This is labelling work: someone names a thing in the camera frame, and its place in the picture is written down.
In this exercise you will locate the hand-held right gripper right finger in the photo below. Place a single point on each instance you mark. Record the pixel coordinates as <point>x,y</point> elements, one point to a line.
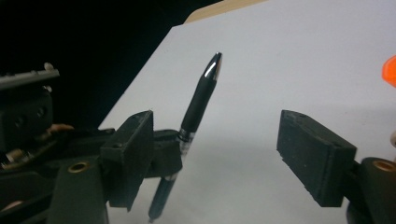
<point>314,155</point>

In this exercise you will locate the light wooden table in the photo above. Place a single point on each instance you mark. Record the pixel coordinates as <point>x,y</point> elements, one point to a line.
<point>218,11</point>

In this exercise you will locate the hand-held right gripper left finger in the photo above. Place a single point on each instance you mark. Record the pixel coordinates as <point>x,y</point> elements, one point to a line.
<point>130,155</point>

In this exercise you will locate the black pen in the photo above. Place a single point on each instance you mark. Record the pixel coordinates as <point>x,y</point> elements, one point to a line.
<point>199,102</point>

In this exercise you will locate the white table board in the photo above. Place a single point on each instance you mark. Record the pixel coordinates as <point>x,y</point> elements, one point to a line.
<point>264,62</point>

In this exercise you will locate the orange highlighter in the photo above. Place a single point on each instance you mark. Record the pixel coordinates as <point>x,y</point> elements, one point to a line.
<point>390,71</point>

